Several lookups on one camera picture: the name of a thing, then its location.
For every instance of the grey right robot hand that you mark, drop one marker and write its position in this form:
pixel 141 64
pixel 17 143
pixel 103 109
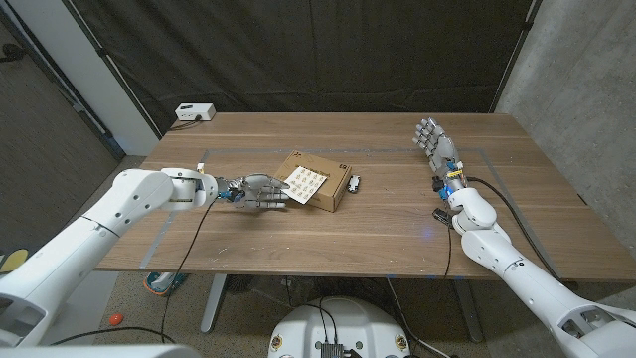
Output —
pixel 442 149

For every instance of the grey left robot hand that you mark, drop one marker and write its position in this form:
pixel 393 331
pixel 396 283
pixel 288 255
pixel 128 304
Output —
pixel 258 191

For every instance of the white postage stamp sheet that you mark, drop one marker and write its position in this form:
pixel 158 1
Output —
pixel 309 183

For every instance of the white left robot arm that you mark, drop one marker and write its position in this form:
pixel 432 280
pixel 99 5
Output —
pixel 134 194

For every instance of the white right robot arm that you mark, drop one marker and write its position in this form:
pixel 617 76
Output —
pixel 526 288

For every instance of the brown cardboard packing box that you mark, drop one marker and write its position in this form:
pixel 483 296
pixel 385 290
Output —
pixel 318 160

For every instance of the small white toy car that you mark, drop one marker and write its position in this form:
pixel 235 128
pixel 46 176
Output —
pixel 354 184

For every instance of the white power socket box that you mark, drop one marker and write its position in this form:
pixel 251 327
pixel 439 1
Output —
pixel 195 112

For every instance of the black round floor fan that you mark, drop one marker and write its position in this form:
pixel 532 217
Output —
pixel 238 284

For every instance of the grey table leg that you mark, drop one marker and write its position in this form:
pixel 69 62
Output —
pixel 212 308
pixel 468 313

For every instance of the teal and orange floor device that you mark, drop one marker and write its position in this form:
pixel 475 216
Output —
pixel 161 282

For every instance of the black backdrop stand pole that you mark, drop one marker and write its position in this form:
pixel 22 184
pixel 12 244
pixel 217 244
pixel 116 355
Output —
pixel 102 51
pixel 527 26

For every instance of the black backdrop curtain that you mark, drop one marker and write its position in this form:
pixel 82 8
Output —
pixel 318 50

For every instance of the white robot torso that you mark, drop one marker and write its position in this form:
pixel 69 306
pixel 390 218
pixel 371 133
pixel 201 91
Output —
pixel 343 323

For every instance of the black torso port module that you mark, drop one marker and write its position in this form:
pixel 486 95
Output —
pixel 332 350

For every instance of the small orange ball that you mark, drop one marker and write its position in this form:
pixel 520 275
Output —
pixel 115 319

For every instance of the white floor platform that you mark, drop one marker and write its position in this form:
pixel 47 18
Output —
pixel 92 303

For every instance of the black pad with yellow ovals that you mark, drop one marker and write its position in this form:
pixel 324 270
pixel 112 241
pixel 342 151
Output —
pixel 12 259

